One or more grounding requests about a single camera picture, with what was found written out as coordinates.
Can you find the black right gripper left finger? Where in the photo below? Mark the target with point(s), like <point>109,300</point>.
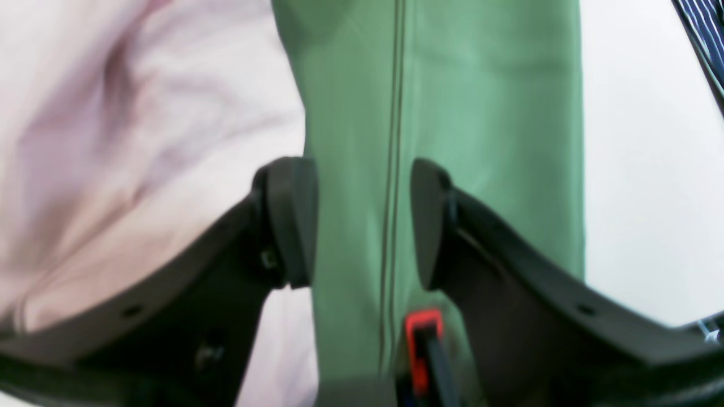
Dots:
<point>183,336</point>

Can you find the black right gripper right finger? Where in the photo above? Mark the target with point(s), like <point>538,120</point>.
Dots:
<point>540,337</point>

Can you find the pink t-shirt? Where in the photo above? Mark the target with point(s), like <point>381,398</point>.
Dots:
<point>128,127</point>

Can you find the red black table clamp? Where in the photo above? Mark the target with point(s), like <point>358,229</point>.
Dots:
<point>429,381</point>

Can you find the green table cloth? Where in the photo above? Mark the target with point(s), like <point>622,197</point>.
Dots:
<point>490,90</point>

